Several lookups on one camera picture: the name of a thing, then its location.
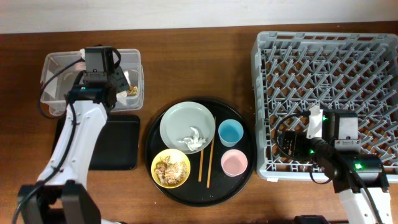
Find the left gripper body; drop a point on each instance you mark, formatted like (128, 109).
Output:
(84, 81)

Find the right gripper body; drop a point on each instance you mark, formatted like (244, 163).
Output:
(300, 142)

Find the brown food wrapper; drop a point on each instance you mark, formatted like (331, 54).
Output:
(132, 91)

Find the grey plate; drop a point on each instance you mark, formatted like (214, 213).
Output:
(176, 121)

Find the white napkin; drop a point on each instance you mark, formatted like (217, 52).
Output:
(195, 141)

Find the yellow bowl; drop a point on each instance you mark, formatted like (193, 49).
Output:
(176, 156)

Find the peanut shells and rice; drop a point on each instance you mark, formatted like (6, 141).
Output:
(171, 173)

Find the blue cup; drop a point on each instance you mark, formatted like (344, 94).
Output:
(230, 132)

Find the pink cup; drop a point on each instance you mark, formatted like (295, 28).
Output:
(234, 162)

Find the wooden chopstick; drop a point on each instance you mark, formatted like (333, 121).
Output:
(201, 165)
(210, 162)

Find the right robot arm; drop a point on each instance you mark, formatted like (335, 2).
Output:
(360, 180)

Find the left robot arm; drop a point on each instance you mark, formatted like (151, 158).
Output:
(60, 194)

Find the clear plastic waste bin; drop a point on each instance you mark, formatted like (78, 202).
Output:
(53, 95)

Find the grey dishwasher rack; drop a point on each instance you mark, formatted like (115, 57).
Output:
(291, 71)

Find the black rectangular tray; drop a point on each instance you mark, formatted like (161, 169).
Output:
(118, 144)

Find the round black serving tray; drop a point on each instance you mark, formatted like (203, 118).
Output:
(222, 187)

